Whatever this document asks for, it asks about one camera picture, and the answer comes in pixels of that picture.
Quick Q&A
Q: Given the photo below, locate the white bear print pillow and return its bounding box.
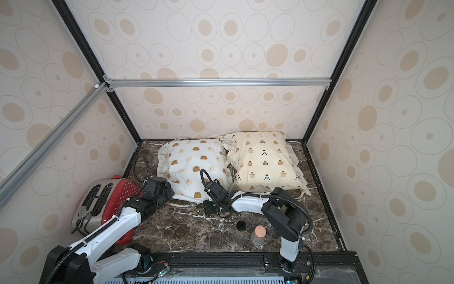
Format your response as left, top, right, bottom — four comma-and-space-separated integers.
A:
157, 138, 232, 204

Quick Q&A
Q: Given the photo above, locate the cream animal print pillow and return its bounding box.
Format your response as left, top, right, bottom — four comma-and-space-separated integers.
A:
221, 131, 311, 199

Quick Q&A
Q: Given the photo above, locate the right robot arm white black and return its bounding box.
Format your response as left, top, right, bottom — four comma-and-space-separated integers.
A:
200, 169, 313, 272

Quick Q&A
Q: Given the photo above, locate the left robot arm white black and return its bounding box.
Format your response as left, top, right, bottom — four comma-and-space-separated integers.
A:
40, 176, 175, 284

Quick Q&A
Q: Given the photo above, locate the black round lid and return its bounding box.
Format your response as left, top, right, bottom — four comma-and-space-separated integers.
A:
236, 220, 247, 232

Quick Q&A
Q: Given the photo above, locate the clear jar pink lid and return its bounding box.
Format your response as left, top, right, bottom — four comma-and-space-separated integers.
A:
251, 226, 267, 246

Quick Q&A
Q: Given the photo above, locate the red polka dot toaster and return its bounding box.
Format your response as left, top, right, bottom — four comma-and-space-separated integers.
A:
72, 176, 139, 236

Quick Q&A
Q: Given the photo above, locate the horizontal aluminium frame bar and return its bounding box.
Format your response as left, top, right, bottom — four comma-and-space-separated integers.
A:
106, 78, 332, 88

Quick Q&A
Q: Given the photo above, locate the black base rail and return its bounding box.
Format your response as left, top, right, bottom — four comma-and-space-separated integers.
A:
63, 251, 370, 284

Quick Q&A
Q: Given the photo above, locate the diagonal aluminium frame bar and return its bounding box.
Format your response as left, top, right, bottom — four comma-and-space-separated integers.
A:
1, 82, 106, 207

